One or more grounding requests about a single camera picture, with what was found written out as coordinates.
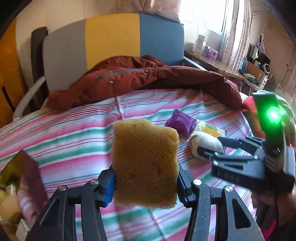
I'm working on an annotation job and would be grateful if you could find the wooden side desk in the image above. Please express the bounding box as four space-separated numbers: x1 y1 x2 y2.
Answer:
184 51 268 95

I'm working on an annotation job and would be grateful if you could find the pink striped rolled sock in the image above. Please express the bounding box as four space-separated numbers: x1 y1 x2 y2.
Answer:
16 177 47 228

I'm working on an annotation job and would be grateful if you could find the purple wrapped packet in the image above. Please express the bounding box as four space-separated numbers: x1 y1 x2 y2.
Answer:
165 109 197 140

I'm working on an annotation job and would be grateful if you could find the black rolled mat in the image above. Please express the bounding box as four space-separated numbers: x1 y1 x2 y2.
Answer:
31 27 49 108

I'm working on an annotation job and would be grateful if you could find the dark red jacket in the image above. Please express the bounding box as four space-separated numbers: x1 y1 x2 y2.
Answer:
47 55 242 111

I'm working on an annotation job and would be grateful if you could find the person right hand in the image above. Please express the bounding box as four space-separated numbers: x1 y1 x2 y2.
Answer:
251 186 295 226

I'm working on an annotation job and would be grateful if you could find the dark yellow square sponge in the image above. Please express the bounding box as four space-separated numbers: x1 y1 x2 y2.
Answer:
112 119 179 209

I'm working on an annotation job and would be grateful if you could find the gold square tray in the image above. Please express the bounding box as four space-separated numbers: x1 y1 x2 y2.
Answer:
1 150 48 225

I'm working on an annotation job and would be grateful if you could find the grey yellow blue chair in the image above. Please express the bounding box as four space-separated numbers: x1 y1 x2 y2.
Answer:
13 13 197 119

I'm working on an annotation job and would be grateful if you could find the pink patterned curtain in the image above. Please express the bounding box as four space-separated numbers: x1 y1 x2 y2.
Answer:
111 0 181 22

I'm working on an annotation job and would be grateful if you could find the orange wooden cabinet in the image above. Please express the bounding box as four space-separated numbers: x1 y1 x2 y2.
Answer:
1 20 27 127

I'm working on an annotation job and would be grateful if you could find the white sock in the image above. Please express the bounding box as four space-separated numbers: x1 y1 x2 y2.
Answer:
187 131 225 159

